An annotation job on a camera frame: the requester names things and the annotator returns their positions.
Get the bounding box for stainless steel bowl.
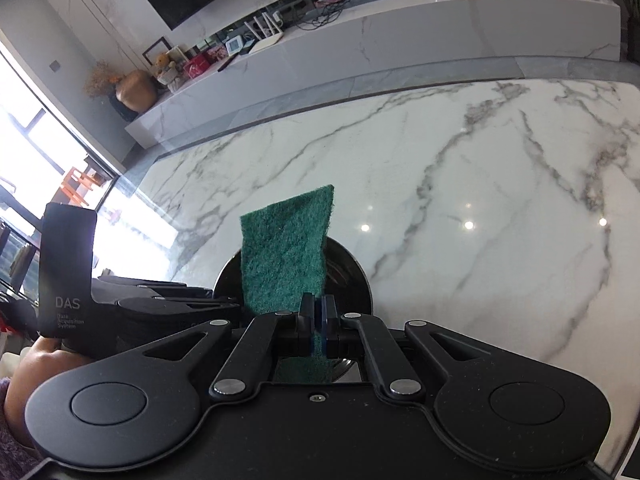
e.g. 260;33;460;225
214;237;373;384

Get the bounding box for green scouring pad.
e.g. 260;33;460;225
238;183;336;384

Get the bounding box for person's left hand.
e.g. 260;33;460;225
3;337;92;448

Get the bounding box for orange chair outside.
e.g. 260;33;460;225
60;167;102;207

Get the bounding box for brown round vase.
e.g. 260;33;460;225
115;70;158;114

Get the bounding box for red gift box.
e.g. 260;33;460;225
183;53;212;79

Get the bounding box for white router with antennas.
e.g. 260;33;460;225
244;12;284;53

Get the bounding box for white marble sideboard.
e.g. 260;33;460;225
126;0;622;148

